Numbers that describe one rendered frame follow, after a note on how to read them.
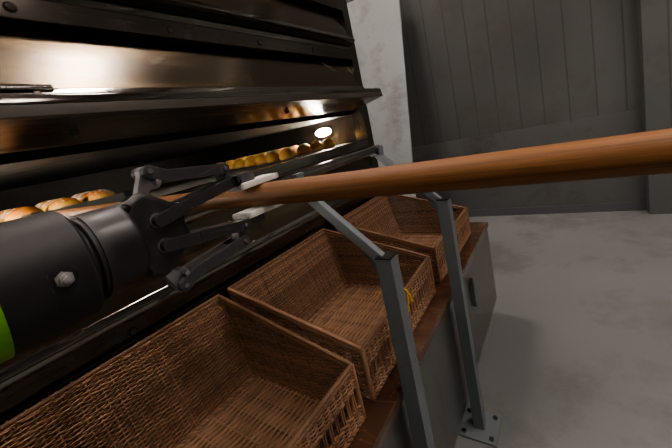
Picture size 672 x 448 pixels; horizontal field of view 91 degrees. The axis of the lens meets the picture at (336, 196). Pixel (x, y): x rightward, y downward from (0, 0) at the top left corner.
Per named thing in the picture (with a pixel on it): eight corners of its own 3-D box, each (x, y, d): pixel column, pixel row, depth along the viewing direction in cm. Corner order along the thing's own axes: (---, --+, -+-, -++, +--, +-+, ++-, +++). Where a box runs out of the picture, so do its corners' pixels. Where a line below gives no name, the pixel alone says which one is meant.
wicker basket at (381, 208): (342, 276, 159) (330, 222, 155) (390, 234, 204) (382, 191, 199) (442, 284, 131) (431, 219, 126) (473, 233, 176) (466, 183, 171)
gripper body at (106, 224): (45, 214, 28) (150, 187, 36) (80, 302, 30) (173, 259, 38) (79, 209, 24) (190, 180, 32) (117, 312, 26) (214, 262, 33)
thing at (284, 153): (211, 173, 192) (208, 164, 191) (268, 159, 230) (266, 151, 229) (287, 159, 157) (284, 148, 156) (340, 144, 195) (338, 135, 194)
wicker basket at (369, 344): (245, 364, 109) (222, 288, 104) (335, 282, 154) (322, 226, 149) (376, 405, 81) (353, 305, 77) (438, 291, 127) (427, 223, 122)
